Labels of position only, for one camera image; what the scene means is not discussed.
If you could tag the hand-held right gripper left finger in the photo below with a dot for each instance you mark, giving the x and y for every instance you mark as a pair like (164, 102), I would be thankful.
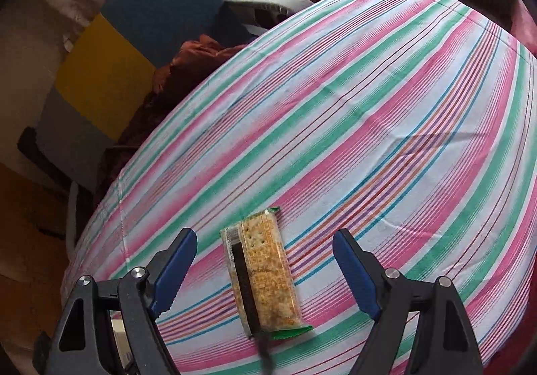
(174, 270)

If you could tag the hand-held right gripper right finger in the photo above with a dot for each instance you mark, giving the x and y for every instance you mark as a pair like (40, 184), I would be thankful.
(354, 270)

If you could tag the cracker packet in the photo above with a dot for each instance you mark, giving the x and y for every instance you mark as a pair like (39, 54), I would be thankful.
(268, 274)

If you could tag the wooden wardrobe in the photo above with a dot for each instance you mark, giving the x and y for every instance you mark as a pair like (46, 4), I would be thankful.
(21, 211)

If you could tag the black rolled mat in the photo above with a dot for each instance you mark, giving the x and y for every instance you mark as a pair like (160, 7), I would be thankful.
(42, 152)

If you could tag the dark red blanket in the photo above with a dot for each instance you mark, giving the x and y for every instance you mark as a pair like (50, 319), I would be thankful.
(188, 68)

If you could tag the grey yellow blue chair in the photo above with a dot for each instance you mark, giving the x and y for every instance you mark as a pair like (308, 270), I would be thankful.
(105, 77)

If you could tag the red cloth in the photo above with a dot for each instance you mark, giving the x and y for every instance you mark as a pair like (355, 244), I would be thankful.
(524, 26)

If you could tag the grey bed rail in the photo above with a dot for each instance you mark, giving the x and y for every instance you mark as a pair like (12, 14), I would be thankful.
(268, 1)

